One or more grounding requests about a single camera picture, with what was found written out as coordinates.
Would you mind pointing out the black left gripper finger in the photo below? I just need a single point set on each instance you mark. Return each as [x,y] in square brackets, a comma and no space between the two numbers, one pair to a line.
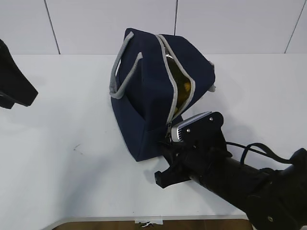
[15,88]

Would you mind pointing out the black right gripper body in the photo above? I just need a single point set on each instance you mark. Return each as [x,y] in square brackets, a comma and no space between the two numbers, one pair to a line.
[187,160]

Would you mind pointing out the yellow banana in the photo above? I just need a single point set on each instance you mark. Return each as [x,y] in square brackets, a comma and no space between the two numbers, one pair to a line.
[184,88]

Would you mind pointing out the navy blue lunch bag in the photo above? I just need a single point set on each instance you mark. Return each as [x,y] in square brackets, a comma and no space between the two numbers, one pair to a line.
[143,87]

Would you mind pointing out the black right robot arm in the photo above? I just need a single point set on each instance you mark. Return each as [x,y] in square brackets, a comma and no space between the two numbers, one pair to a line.
[271,199]

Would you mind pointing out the white tape on table edge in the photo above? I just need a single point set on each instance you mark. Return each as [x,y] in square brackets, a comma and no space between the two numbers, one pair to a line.
[146,221]

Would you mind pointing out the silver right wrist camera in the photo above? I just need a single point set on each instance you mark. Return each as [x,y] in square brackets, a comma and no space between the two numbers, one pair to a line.
[198,127]

